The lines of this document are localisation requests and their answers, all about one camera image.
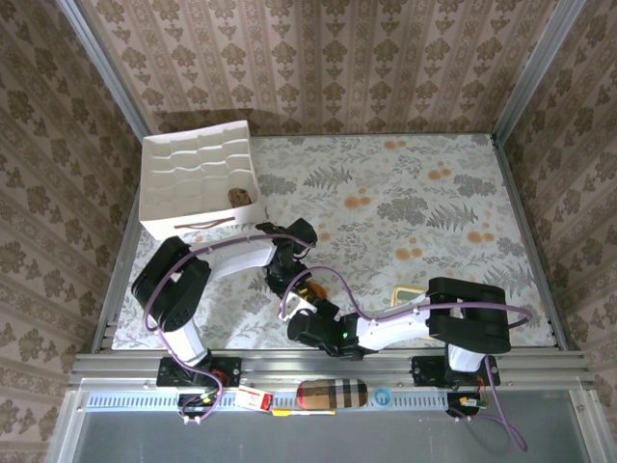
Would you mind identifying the yellow pen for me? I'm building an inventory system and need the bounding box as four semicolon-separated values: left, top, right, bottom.
271;408;337;417

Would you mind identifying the floral patterned tablecloth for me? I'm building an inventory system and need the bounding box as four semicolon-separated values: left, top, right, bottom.
111;133;564;351

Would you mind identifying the small brown toy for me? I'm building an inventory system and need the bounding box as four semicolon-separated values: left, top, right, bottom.
227;186;255;208

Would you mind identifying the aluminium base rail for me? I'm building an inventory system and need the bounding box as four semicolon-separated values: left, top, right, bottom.
71;350;592;390

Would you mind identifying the white divided organizer box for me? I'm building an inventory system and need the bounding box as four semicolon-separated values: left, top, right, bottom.
138;119;264;241

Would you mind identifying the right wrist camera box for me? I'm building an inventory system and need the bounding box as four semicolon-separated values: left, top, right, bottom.
279;293;318;323

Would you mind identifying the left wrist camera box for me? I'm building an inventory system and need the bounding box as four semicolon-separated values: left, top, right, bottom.
286;217;320;246

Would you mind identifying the grey metal base panel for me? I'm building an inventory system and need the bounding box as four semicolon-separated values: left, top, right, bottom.
45;388;608;463

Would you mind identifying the red and white small box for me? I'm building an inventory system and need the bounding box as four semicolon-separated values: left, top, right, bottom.
234;385;275;413

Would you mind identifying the aluminium frame post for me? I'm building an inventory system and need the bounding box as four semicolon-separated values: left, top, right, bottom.
55;0;151;138
490;0;589;142

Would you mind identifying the white slotted cable duct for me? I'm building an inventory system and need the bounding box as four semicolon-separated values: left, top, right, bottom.
86;391;452;412

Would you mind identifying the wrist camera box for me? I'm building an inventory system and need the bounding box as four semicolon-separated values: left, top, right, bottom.
286;217;320;246
279;293;318;323

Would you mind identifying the black connector block with wires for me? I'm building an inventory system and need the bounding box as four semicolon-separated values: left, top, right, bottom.
445;393;489;423
176;391;221;426

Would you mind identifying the cream yellow calculator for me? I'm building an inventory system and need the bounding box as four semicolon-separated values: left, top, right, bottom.
390;285;449;344

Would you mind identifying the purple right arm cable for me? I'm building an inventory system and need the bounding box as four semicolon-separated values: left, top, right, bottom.
282;266;534;453

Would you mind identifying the plaid glasses case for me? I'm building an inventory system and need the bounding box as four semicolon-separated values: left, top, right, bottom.
296;378;369;410

